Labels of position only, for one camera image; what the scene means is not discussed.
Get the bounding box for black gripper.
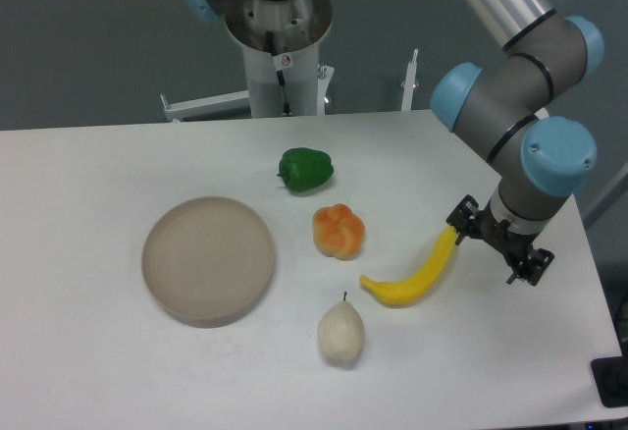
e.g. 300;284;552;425
445;194;554;285

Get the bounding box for yellow banana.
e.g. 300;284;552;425
359;227;458;307

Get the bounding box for grey robot arm, blue caps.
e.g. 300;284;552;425
185;0;604;285

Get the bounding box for orange knotted bread roll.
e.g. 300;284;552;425
312;203;365;261

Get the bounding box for black device at table edge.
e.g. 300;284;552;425
591;356;627;408

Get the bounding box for pale white pear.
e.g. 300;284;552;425
317;291;366;370

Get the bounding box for green bell pepper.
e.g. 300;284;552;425
277;147;335;192

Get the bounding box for beige round plate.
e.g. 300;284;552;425
141;196;275;328

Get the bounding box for white upright frame post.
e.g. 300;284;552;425
400;48;419;111

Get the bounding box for black cable on pedestal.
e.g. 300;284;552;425
265;30;294;117

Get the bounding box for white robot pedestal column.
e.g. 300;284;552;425
242;44;325;119

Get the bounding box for white metal frame bracket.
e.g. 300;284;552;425
160;90;250;122

